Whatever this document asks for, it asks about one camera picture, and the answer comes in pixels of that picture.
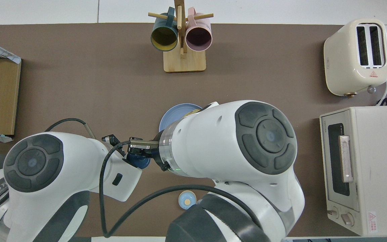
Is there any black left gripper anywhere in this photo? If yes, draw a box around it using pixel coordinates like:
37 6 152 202
102 134 129 158

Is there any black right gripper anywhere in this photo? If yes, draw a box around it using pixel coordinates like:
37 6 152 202
134 148 164 168

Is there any squeeze bottle with blue cap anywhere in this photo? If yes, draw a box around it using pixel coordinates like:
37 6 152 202
126 151 151 169

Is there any blue round plate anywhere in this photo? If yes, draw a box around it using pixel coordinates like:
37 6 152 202
159 103 203 133

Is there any brown table mat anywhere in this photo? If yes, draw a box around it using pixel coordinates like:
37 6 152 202
0 23 387 237

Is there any wooden mug tree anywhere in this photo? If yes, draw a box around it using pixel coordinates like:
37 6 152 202
148 0 214 73

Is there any teal mug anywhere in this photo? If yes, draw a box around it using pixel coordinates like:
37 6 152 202
150 7 179 52

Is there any pink mug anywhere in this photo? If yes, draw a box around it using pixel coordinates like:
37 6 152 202
185 7 213 52

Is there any cream two-slot toaster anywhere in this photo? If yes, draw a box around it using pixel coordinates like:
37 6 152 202
324 18 387 98

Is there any white toaster oven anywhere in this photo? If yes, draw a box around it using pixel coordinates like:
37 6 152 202
319 106 387 236

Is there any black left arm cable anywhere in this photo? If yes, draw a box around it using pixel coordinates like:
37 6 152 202
44 118 96 140

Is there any toaster power cord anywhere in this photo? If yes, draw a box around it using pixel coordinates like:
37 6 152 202
375 80 387 107

